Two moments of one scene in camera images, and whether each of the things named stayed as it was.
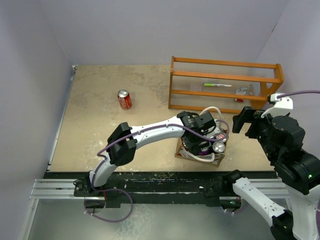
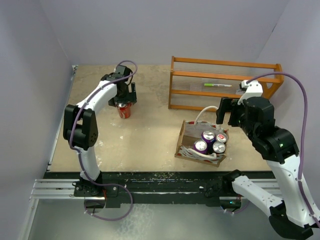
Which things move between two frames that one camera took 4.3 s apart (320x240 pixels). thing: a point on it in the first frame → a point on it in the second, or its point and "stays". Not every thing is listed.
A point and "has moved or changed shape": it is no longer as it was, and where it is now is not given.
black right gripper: x=247 y=113 → x=226 y=104
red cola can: x=124 y=99 has moved or changed shape
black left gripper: x=193 y=146 → x=130 y=97
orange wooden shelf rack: x=221 y=86 stays
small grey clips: x=241 y=91 stays
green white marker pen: x=217 y=85 stays
